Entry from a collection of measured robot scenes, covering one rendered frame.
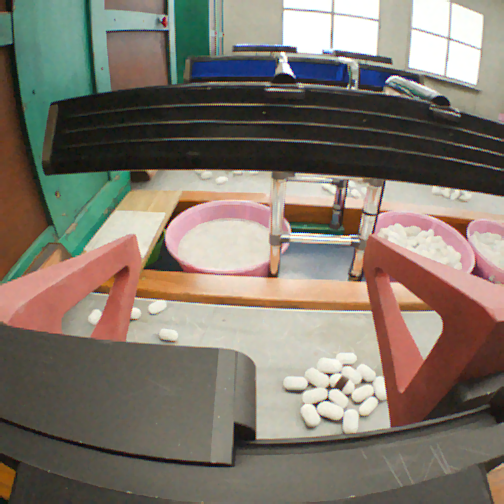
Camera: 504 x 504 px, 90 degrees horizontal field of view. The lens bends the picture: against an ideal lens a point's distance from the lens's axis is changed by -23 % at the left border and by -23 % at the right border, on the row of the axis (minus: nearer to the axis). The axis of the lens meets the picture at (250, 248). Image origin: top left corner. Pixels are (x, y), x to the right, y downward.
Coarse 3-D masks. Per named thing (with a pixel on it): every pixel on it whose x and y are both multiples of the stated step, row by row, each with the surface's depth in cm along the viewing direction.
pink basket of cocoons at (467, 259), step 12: (384, 216) 75; (396, 216) 77; (408, 216) 77; (420, 216) 76; (420, 228) 77; (432, 228) 75; (444, 240) 73; (456, 240) 69; (468, 252) 64; (468, 264) 62
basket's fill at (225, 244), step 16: (208, 224) 77; (224, 224) 77; (240, 224) 77; (256, 224) 78; (192, 240) 72; (208, 240) 71; (224, 240) 71; (240, 240) 72; (256, 240) 72; (192, 256) 67; (208, 256) 68; (224, 256) 67; (240, 256) 67; (256, 256) 68
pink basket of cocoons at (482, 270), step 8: (472, 224) 73; (488, 224) 75; (496, 224) 74; (472, 232) 74; (480, 232) 76; (496, 232) 75; (472, 248) 66; (480, 256) 63; (480, 264) 64; (488, 264) 61; (472, 272) 69; (480, 272) 65; (488, 272) 62; (496, 272) 59; (488, 280) 63; (496, 280) 60
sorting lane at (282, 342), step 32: (64, 320) 51; (160, 320) 52; (192, 320) 53; (224, 320) 53; (256, 320) 53; (288, 320) 53; (320, 320) 53; (352, 320) 52; (416, 320) 52; (256, 352) 48; (288, 352) 47; (320, 352) 47; (352, 352) 47; (256, 384) 43; (288, 416) 39; (320, 416) 39; (384, 416) 38
